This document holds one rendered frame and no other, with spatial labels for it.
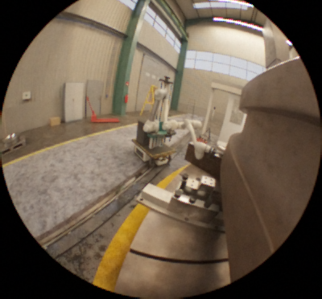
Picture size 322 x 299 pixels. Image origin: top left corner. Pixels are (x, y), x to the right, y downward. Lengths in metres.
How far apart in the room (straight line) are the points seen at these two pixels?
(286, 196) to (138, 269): 1.05
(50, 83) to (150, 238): 6.43
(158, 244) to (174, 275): 0.34
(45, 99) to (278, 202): 6.72
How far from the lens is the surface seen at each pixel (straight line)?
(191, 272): 1.17
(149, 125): 1.82
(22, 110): 6.35
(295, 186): 0.60
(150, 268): 1.10
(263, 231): 0.51
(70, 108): 6.03
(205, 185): 0.97
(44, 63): 6.49
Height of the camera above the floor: 1.41
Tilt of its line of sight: 20 degrees down
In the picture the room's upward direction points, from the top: 10 degrees clockwise
